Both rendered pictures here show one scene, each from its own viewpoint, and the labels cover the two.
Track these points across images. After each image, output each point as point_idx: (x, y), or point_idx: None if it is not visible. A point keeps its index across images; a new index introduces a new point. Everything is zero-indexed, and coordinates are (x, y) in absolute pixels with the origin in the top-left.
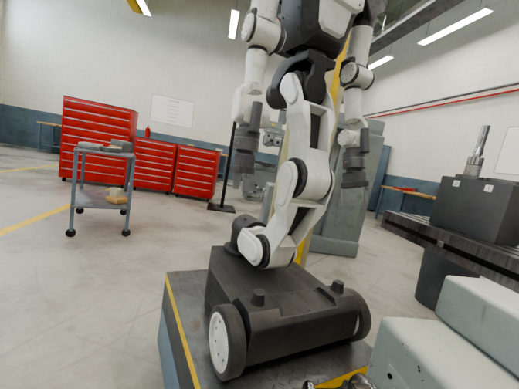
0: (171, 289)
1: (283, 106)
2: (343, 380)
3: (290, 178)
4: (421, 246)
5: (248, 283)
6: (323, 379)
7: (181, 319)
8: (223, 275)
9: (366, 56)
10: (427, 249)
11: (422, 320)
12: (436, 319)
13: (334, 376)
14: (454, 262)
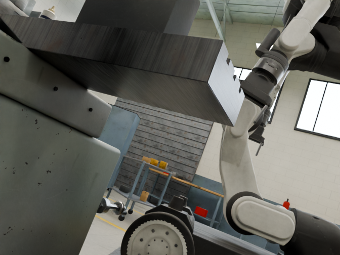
0: None
1: (317, 73)
2: (110, 206)
3: None
4: (150, 105)
5: (218, 232)
6: (119, 250)
7: None
8: (235, 238)
9: None
10: (142, 103)
11: (102, 141)
12: (95, 138)
13: (114, 252)
14: (113, 95)
